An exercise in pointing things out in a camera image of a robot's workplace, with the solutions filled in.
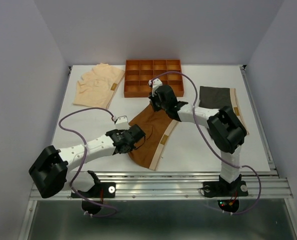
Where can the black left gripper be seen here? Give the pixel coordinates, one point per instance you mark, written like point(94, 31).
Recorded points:
point(132, 147)

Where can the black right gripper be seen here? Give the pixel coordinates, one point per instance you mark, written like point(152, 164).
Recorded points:
point(152, 101)

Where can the brown underwear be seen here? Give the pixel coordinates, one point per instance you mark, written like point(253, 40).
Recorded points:
point(157, 127)

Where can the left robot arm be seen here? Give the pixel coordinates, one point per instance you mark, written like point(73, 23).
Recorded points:
point(51, 170)

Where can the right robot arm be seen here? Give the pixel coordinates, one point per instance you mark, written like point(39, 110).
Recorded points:
point(225, 129)

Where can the dark grey underwear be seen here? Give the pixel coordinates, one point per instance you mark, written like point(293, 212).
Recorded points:
point(219, 97)

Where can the peach underwear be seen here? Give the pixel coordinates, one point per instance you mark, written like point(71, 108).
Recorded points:
point(97, 87)

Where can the orange compartment tray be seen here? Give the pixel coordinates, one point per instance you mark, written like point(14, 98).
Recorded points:
point(138, 73)

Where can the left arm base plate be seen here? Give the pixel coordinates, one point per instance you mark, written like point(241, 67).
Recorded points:
point(100, 190)

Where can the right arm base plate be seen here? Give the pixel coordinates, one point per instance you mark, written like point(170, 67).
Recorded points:
point(212, 189)

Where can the aluminium right side rail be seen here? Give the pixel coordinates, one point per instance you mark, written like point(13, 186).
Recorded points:
point(258, 121)

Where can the aluminium rail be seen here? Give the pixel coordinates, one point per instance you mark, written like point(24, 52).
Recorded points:
point(258, 121)
point(184, 185)

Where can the aluminium front rail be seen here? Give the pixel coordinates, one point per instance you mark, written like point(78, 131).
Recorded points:
point(184, 185)

